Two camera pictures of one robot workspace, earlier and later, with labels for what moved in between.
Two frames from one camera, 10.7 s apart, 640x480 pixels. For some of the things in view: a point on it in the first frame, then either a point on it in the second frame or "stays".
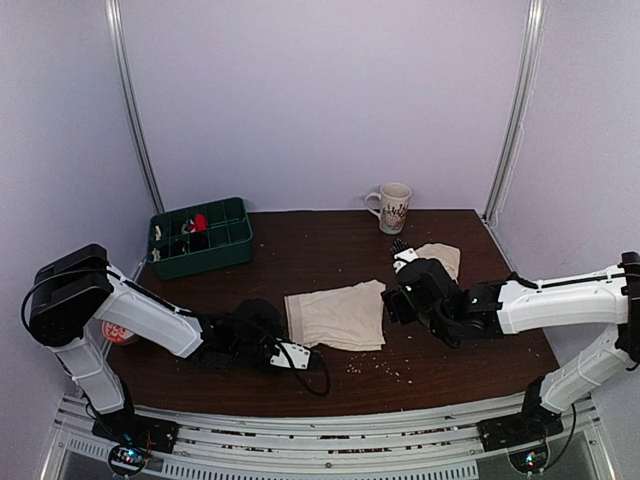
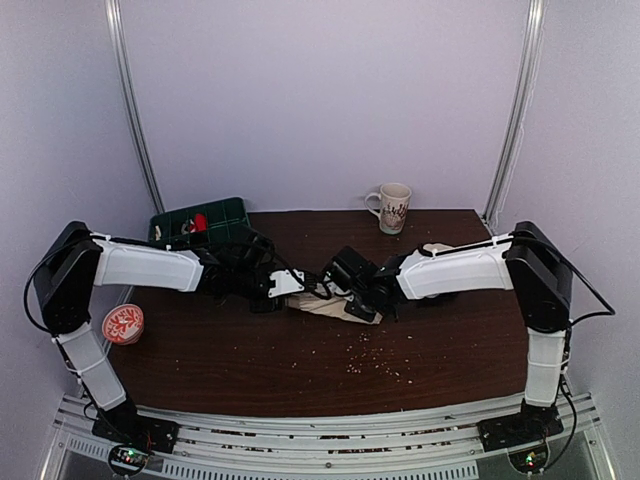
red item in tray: [200, 223] stays
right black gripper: [395, 308] to [362, 314]
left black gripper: [277, 329] to [258, 307]
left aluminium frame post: [120, 69] stays
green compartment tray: [201, 237] stays
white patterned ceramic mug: [394, 203] stays
